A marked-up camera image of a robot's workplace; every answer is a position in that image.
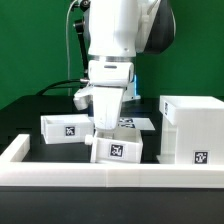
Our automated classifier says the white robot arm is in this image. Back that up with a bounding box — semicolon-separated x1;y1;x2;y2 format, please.
88;0;176;131

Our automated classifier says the white U-shaped fence frame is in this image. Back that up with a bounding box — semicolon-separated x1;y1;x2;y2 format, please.
0;134;224;188

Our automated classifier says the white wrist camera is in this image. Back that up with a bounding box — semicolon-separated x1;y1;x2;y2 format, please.
73;87;92;110

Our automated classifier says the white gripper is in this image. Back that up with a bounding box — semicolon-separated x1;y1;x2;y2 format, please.
92;87;124;130

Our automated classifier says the white marker tag sheet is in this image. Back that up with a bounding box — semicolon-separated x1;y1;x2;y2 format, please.
119;117;155;131

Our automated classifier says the grey hanging cable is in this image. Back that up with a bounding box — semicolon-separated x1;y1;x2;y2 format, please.
65;0;78;97

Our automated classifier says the white drawer with knob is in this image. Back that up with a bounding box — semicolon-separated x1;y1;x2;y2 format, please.
85;127;143;164

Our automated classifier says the black cable bundle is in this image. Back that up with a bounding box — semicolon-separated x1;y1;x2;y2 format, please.
35;78;90;97

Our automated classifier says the white drawer cabinet box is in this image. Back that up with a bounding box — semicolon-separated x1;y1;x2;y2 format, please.
157;95;224;165

